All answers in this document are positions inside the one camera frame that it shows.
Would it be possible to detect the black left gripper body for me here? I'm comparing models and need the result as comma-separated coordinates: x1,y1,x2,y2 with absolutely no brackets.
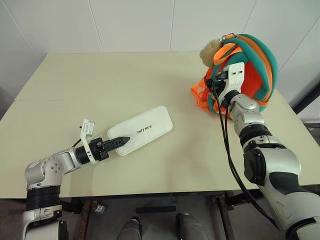
89,137,110,162

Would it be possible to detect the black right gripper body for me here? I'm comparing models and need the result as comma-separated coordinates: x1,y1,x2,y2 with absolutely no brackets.
209,70,230,97

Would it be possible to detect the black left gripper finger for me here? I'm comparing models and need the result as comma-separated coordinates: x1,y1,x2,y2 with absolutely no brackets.
103,136,132,152

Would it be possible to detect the white rectangular box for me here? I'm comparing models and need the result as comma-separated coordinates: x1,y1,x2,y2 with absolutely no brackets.
107,105,174,157

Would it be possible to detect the orange and teal backpack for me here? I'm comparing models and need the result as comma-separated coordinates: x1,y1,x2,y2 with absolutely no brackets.
190,32,279,116

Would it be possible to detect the beige plush backpack charm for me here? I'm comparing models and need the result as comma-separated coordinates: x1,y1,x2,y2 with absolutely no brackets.
199,39,224,67

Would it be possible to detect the dark rounded grey shape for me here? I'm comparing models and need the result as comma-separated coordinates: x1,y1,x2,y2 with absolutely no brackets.
119,216,144,240
174,212,214,240

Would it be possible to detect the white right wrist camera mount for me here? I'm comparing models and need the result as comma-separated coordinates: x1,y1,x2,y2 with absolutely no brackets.
217,62,246,98

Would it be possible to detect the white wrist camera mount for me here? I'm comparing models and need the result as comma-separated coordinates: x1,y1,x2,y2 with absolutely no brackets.
217,62,246,98
79,119,98,165

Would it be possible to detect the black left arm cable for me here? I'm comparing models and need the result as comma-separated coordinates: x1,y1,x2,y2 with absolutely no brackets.
72,136,85,149

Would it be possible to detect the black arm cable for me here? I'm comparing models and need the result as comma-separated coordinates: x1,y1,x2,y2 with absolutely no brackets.
211,82,281,230
219,99,254,201
72,136,85,149

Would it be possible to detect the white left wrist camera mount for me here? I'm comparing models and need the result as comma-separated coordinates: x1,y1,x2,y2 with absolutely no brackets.
79,119,98,165

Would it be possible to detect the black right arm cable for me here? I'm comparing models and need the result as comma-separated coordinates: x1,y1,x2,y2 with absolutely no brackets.
219,99,254,201
211,82,281,230

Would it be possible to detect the black metal side frame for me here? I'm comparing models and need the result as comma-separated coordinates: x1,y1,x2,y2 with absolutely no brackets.
292,81,320,149

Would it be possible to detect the black metal table frame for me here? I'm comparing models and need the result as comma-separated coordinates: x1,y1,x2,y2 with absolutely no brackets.
61,184,266,240

